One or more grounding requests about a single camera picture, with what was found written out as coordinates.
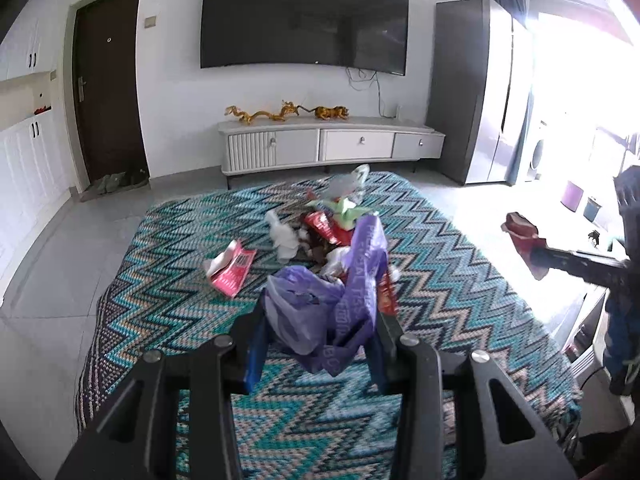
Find golden dragon figurine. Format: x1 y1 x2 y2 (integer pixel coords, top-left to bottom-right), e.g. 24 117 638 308
224 101 299 125

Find clear plastic bag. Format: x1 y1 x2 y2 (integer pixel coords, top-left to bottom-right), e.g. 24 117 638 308
324 164 370 205

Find red snack bag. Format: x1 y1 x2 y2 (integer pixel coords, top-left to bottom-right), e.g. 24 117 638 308
299 211 354 248

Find shoes by door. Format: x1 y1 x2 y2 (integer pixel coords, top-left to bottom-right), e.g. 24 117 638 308
96 169 149 195

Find white crumpled tissue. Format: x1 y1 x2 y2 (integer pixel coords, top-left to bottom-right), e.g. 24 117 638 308
265 210 299 263

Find white TV cabinet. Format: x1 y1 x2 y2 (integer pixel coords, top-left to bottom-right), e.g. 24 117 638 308
217 117 445 178

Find grey tall wardrobe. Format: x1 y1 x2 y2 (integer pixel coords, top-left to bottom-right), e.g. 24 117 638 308
426 0 529 185

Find television power cable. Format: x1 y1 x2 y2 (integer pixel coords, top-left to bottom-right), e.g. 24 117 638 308
344 65 399 120

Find zigzag teal knitted blanket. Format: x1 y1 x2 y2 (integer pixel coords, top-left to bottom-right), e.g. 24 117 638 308
75 172 580 479

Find pink red paper box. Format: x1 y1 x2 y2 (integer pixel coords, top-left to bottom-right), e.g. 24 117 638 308
203 240 257 298

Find dark brown entrance door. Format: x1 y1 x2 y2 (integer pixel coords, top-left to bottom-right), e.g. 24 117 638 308
73 0 149 184

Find golden tiger figurine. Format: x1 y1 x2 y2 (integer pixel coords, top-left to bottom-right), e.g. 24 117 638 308
297 105 349 120

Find black wall television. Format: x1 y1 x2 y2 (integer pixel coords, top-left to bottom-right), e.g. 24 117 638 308
201 0 409 76

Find white shoe cabinet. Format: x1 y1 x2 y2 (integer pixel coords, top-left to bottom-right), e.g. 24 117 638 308
1 2 70 270

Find dark red snack wrapper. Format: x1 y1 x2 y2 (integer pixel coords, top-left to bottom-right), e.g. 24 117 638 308
501 212 549 281

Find purple stool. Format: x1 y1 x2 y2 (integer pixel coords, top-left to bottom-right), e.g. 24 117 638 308
561 181 584 212

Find green paper wrapper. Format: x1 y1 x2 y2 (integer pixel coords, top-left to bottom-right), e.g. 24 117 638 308
307 197 374 231

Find purple plastic bag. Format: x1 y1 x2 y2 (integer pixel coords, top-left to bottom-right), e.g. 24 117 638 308
264 214 388 376

